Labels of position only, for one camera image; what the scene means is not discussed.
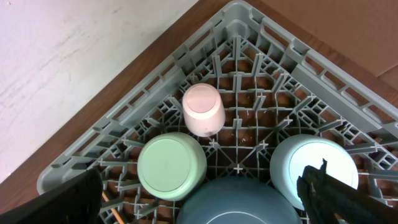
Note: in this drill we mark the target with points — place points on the dark blue plate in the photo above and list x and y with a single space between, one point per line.
237 200

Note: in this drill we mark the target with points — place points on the wooden chopstick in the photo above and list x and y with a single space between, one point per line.
114 211

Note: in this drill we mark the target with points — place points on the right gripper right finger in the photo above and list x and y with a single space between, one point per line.
324 197

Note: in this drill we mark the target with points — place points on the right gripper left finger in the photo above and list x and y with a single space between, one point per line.
77 200

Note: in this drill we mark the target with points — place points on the light blue bowl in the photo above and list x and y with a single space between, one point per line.
293 154

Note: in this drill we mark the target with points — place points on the pink cup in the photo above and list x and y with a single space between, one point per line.
203 110

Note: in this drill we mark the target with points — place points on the mint green bowl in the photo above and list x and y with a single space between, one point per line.
171 165

